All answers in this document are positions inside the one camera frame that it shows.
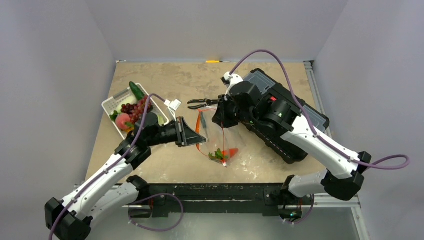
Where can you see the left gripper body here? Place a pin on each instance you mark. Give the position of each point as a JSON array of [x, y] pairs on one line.
[[169, 133]]

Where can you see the toy peach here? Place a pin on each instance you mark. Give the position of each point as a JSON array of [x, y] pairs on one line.
[[123, 121]]

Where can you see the green handled screwdriver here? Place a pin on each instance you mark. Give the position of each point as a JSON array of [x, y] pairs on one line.
[[203, 121]]

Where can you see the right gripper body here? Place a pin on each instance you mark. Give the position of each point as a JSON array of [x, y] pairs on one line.
[[220, 110]]

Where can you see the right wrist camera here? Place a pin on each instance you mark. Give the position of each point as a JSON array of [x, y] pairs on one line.
[[230, 80]]

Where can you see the purple toy grapes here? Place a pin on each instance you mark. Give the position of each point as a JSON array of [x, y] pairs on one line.
[[134, 110]]

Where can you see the black plastic toolbox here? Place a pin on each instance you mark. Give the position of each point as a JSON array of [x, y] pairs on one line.
[[275, 113]]

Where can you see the black pliers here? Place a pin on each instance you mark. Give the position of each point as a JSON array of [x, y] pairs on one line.
[[196, 104]]

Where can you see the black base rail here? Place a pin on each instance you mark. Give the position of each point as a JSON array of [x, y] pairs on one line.
[[266, 199]]

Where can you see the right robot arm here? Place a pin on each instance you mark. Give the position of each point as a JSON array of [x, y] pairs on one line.
[[343, 176]]

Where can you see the orange toy carrot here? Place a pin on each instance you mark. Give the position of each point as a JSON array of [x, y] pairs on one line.
[[223, 156]]

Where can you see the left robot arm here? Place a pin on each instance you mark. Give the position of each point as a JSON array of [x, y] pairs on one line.
[[74, 216]]

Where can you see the clear zip top bag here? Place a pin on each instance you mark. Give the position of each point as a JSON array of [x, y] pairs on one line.
[[217, 137]]

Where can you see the yellow marker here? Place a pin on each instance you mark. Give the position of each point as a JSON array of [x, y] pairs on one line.
[[213, 61]]

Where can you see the green toy cabbage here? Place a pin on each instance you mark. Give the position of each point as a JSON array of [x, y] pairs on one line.
[[160, 120]]

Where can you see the white plastic basket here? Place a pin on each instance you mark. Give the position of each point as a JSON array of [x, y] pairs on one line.
[[112, 105]]

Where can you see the green toy cucumber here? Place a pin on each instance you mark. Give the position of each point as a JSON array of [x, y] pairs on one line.
[[137, 92]]

